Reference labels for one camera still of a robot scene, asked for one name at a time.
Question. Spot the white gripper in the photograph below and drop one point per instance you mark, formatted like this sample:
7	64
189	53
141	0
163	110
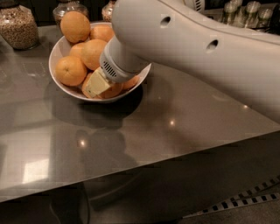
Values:
113	71

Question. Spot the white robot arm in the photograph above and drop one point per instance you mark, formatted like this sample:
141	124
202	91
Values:
242	63

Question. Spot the small hidden orange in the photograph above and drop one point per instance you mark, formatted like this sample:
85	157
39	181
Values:
76	50

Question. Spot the right glass cereal jar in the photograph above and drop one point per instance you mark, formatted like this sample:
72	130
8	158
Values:
107	10

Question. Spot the glass cereal jar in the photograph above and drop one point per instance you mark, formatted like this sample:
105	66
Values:
17	25
107	10

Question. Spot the middle glass jar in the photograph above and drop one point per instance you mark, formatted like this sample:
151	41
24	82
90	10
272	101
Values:
64	6

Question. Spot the left glass cereal jar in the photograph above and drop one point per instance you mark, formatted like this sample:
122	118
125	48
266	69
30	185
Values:
17	25

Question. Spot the glass bottles group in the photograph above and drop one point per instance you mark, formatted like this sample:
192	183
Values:
250	16

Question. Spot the black white striped floor strip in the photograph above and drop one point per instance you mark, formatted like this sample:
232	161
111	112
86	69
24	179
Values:
255	195

